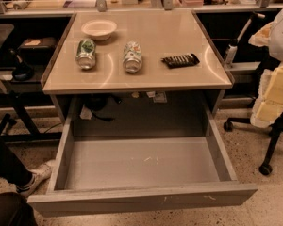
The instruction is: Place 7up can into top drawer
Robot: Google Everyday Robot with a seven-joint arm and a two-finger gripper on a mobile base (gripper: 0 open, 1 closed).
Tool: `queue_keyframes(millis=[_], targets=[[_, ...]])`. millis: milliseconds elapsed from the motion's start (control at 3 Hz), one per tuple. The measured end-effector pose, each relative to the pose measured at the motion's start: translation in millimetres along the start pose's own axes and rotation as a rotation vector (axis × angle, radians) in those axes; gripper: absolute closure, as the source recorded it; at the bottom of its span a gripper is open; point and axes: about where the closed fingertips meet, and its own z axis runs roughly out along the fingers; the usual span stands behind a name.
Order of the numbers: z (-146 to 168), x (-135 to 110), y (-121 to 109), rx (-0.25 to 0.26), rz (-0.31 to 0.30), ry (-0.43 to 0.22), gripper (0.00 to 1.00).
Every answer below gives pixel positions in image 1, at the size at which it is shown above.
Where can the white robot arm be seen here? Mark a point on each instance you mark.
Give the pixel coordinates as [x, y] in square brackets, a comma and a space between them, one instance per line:
[269, 104]

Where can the open grey drawer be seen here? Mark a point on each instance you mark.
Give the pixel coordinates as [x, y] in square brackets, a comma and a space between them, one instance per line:
[141, 156]

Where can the green soda can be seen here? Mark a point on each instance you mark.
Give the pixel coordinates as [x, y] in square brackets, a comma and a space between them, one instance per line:
[85, 54]

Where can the white paper bowl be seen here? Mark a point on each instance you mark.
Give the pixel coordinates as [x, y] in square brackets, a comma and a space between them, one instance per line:
[99, 29]

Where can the white spray bottle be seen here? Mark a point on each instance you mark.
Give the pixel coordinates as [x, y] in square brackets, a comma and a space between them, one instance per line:
[232, 47]

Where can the black box with label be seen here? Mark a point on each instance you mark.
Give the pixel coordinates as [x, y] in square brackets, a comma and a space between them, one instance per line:
[37, 51]

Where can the white sneaker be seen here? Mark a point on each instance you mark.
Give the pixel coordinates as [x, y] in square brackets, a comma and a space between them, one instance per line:
[40, 174]

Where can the black joystick device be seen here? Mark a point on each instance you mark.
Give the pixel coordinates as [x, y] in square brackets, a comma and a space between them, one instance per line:
[22, 70]

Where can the black trouser leg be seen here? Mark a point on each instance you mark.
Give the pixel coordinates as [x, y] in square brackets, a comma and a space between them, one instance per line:
[12, 169]

